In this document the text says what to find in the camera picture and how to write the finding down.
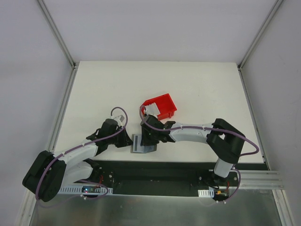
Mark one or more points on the left aluminium frame post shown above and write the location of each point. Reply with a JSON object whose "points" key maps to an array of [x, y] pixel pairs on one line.
{"points": [[57, 35]]}

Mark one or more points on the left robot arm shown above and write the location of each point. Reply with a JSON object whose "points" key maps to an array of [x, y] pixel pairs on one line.
{"points": [[52, 171]]}

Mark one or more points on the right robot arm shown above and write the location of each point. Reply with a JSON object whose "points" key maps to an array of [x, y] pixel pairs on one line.
{"points": [[224, 139]]}

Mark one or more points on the left white cable duct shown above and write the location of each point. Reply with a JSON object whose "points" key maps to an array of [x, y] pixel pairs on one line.
{"points": [[89, 190]]}

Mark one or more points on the horizontal aluminium extrusion rail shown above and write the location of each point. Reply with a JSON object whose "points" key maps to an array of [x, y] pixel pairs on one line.
{"points": [[261, 179]]}

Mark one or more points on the white credit card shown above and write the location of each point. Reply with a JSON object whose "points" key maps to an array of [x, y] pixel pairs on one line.
{"points": [[137, 148]]}

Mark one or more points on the red plastic card tray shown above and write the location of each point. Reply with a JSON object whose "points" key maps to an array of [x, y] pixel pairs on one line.
{"points": [[162, 107]]}

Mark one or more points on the aluminium frame post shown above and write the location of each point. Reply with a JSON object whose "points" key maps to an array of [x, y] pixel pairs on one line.
{"points": [[57, 35], [270, 16]]}

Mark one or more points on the right table side rail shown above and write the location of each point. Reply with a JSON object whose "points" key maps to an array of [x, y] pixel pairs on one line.
{"points": [[253, 119]]}

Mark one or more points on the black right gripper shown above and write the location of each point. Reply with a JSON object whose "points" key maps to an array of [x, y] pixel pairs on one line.
{"points": [[146, 137]]}

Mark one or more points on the right aluminium frame post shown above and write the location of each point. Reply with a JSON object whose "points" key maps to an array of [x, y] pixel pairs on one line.
{"points": [[270, 16]]}

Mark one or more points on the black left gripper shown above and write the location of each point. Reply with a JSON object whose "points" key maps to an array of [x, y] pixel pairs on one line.
{"points": [[124, 140]]}

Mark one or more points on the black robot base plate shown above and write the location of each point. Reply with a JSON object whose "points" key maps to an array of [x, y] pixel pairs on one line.
{"points": [[183, 179]]}

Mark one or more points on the right white cable duct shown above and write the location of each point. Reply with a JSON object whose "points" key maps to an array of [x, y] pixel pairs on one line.
{"points": [[208, 193]]}

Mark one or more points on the table side rail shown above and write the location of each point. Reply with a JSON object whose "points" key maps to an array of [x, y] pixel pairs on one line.
{"points": [[61, 112], [253, 119]]}

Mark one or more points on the grey leather card holder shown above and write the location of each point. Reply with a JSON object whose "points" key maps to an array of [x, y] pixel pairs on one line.
{"points": [[146, 149]]}

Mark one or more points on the white cable duct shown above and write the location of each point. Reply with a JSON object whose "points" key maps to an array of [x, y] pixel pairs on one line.
{"points": [[89, 190], [208, 193]]}

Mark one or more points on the left table side rail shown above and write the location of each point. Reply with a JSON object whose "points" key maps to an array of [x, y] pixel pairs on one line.
{"points": [[61, 112]]}

